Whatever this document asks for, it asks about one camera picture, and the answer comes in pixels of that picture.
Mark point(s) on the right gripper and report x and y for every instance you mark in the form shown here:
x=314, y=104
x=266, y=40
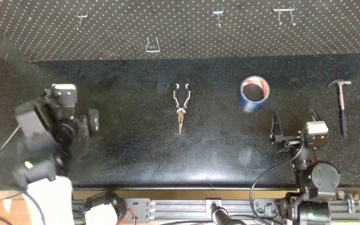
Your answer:
x=287, y=140

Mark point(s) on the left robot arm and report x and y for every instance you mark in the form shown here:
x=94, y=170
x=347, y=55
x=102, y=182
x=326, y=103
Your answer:
x=48, y=193

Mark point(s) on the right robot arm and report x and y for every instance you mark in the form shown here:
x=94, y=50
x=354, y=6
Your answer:
x=323, y=179

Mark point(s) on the black pegboard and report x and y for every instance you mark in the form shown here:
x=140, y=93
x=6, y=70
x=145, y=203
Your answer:
x=180, y=31

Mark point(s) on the hammer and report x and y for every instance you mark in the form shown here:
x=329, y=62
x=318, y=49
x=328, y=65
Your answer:
x=341, y=100

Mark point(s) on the roll of blue tape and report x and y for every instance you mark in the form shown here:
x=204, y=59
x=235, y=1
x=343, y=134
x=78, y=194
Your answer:
x=246, y=99

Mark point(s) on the metal hook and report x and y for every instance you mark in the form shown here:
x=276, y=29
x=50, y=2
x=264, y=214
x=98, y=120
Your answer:
x=279, y=15
x=152, y=49
x=218, y=15
x=80, y=17

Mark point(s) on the black and white pliers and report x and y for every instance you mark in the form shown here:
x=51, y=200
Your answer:
x=181, y=117

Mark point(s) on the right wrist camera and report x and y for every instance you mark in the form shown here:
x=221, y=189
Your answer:
x=316, y=133

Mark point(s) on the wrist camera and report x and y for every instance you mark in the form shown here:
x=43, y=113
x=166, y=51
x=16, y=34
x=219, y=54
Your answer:
x=63, y=97
x=316, y=133

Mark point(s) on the mounting rail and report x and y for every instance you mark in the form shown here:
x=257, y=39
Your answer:
x=180, y=210

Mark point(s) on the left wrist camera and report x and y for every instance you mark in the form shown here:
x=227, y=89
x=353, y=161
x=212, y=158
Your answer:
x=63, y=97

